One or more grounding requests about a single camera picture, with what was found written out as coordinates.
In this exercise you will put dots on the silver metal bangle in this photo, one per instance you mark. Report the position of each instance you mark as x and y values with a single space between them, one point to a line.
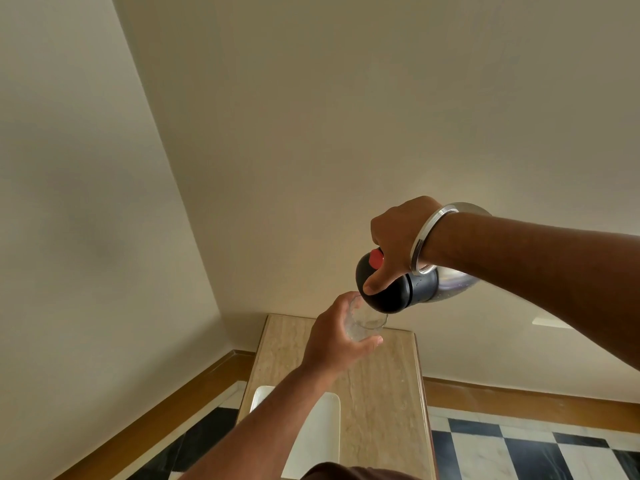
425 234

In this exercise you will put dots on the white rectangular tray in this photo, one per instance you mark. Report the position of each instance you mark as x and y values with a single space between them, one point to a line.
320 434

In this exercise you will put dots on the person's left forearm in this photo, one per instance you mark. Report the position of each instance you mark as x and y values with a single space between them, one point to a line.
270 424

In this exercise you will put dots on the person's right thumb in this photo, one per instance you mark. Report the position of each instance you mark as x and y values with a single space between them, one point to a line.
380 280

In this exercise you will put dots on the person's left thumb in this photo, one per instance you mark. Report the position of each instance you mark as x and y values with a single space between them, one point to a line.
366 344

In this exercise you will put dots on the person's maroon shirt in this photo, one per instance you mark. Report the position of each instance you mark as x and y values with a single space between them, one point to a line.
357 472

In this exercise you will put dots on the person's right hand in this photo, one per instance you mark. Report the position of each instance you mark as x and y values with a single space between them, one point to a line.
400 229

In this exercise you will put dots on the person's left hand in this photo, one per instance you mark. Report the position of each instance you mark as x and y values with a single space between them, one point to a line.
325 339

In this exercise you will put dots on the person's right forearm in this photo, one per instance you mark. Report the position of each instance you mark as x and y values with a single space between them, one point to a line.
540 274

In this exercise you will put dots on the wooden skirting board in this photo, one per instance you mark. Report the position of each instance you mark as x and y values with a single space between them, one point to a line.
165 414
530 402

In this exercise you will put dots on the beige marble-topped table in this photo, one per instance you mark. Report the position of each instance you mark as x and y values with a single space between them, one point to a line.
380 404

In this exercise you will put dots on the clear drinking glass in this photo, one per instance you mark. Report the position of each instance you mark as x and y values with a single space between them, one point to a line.
367 319

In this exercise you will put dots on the steel bottle with black cap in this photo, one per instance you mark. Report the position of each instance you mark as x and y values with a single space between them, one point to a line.
400 294

